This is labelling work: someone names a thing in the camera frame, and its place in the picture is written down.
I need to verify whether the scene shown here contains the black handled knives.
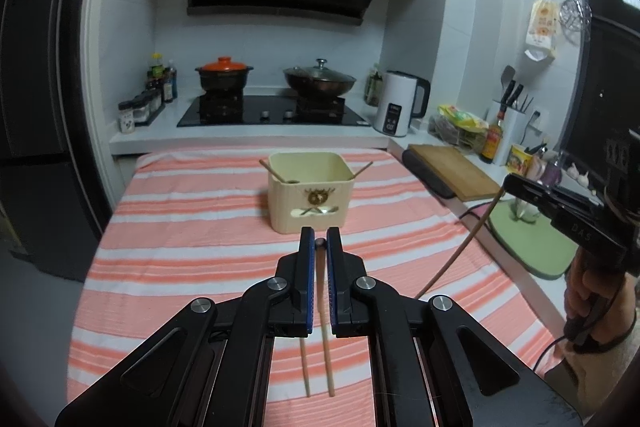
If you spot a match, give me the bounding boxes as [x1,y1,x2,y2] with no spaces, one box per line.
[505,83,535,112]

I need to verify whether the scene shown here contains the brown glass sauce bottle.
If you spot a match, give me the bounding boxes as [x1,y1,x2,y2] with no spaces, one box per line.
[480,108,505,164]

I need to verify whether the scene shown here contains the white electric kettle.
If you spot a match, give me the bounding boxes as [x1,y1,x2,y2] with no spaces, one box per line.
[372,70,432,138]

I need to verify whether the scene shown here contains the black power cable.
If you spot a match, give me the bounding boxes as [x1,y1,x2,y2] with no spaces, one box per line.
[457,202,496,223]

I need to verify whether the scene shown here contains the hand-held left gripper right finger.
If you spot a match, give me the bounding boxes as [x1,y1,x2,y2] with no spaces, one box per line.
[325,227,586,427]

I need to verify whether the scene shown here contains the glass jar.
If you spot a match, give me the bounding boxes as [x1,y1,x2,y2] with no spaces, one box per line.
[364,64,384,108]

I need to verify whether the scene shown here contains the black spatula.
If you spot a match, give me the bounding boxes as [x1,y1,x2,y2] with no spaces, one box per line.
[499,65,517,108]

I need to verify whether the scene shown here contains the wok with glass lid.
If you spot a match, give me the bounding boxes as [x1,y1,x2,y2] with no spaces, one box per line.
[282,58,357,98]

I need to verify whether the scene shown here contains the yellow box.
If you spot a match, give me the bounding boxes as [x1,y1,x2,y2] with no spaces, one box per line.
[505,144,538,175]

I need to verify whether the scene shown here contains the hanging printed bag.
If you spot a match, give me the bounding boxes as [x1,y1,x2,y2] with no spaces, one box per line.
[522,0,558,62]

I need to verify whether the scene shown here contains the wooden cutting board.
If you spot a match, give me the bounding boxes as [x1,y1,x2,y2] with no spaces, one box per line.
[407,143,502,202]

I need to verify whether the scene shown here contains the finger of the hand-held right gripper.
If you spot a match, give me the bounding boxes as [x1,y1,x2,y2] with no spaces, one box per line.
[504,173,608,214]
[520,197,629,261]

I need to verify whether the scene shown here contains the black gas cooktop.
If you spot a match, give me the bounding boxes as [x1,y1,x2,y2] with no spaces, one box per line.
[176,94,372,128]

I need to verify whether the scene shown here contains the purple bottle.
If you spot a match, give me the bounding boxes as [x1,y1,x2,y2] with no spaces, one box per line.
[542,152,566,188]

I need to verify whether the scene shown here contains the person's right forearm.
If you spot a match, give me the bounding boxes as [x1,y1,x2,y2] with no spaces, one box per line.
[542,307,640,413]

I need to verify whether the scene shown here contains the cream utensil holder box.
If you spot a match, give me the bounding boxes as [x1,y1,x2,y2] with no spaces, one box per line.
[266,151,355,234]

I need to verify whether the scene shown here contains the dark sauce bottle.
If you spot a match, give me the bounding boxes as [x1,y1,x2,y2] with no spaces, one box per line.
[162,59,179,104]

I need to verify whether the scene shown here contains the yellow cap condiment bottle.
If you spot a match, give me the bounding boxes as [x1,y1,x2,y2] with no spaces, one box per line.
[146,53,166,92]

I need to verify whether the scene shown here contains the dark refrigerator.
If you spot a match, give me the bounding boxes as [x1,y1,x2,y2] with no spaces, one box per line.
[0,0,113,283]

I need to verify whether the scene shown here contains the pink striped tablecloth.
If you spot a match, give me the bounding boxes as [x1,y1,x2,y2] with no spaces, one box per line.
[66,146,568,427]

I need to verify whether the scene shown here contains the person's right hand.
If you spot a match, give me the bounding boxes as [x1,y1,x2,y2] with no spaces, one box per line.
[565,249,638,353]

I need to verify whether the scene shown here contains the white kitchen tool holder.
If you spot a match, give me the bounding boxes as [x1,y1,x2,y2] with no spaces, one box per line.
[486,99,531,166]

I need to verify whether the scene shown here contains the clay pot with orange lid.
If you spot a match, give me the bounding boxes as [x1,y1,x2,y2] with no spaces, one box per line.
[195,56,255,92]

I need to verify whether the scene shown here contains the white teapot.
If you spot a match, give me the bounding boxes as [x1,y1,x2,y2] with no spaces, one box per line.
[510,199,541,223]

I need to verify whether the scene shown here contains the rack of spice jars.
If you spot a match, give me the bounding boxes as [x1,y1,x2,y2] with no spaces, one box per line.
[117,89,166,134]

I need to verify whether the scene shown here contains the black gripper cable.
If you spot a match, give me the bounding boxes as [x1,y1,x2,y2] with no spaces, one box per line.
[530,297,626,375]

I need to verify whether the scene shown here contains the hanging metal steamer rack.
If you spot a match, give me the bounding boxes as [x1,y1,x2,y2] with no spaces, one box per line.
[559,0,593,42]

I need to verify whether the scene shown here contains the yellow snack bag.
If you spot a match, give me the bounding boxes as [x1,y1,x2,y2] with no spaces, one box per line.
[431,104,490,152]

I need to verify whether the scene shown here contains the green mat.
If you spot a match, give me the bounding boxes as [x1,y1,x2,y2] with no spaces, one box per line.
[487,202,578,280]

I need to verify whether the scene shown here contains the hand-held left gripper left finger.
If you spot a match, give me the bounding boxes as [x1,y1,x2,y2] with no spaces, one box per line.
[55,228,318,427]

